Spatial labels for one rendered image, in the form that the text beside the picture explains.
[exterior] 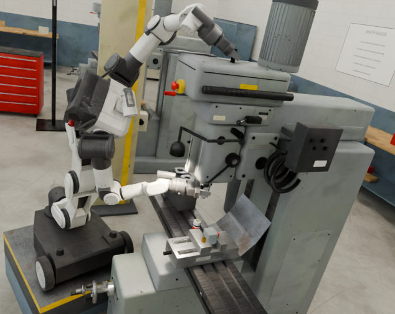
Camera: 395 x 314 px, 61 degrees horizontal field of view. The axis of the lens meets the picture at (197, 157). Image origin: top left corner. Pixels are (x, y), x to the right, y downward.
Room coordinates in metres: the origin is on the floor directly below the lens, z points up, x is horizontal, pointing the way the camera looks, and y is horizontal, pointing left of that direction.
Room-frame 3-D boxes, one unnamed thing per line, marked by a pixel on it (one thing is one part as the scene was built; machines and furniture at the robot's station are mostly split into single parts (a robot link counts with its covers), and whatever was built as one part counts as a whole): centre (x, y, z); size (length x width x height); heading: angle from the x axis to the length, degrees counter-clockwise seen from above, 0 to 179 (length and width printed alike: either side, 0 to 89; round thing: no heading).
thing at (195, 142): (1.51, 0.03, 1.45); 0.04 x 0.04 x 0.21; 27
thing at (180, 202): (1.89, 0.06, 1.03); 0.22 x 0.12 x 0.20; 34
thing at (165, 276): (1.56, -0.07, 0.79); 0.50 x 0.35 x 0.12; 117
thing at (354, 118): (1.79, -0.52, 1.66); 0.80 x 0.23 x 0.20; 117
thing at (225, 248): (1.41, -0.11, 0.98); 0.35 x 0.15 x 0.11; 119
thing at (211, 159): (1.56, -0.08, 1.47); 0.21 x 0.19 x 0.32; 27
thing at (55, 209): (1.88, 0.77, 0.68); 0.21 x 0.20 x 0.13; 45
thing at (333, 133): (1.40, -0.49, 1.62); 0.20 x 0.09 x 0.21; 117
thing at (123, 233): (1.87, 0.39, 0.50); 0.20 x 0.05 x 0.20; 45
